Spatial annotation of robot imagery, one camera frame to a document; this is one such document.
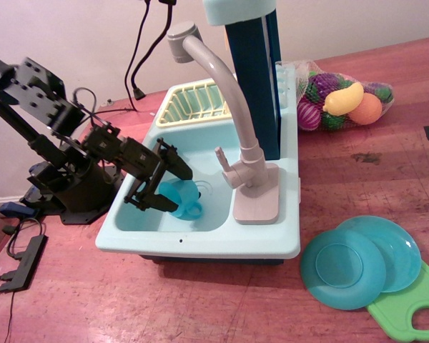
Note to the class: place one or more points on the teal front plate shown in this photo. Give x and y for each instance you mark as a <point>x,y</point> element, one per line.
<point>343,269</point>

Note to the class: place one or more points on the teal plate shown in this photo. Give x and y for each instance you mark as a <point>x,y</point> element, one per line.
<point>343,269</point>
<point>399,250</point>

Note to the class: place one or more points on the light blue toy sink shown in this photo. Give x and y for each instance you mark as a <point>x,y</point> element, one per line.
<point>216,234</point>

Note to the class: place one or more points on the teal plastic toy cup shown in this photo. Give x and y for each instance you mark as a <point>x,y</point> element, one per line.
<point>185,194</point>

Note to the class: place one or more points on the cream dish drying rack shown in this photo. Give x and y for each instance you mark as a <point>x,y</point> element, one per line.
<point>195,102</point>

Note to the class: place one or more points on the blue clamp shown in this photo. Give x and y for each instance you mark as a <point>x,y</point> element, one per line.
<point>14,210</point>

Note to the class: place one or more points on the black usb hub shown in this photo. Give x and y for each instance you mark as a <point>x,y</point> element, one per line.
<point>20,279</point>

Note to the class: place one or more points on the orange toy fruit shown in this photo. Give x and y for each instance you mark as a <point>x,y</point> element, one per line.
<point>368,111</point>

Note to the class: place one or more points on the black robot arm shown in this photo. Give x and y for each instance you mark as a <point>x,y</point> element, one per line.
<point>83,156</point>

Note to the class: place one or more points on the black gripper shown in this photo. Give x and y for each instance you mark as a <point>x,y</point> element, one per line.
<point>104,143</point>

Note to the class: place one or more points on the green plastic cutting board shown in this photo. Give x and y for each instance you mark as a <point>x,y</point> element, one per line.
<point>394,311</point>

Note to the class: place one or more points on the teal rear plate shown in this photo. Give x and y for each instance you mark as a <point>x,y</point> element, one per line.
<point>399,250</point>

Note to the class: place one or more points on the yellow toy mango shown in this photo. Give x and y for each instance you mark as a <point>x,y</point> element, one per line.
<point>342,101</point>

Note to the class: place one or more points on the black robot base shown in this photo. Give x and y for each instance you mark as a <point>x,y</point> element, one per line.
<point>79,198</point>

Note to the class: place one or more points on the mesh bag of toy food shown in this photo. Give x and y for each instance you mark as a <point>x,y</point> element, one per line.
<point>303,86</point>

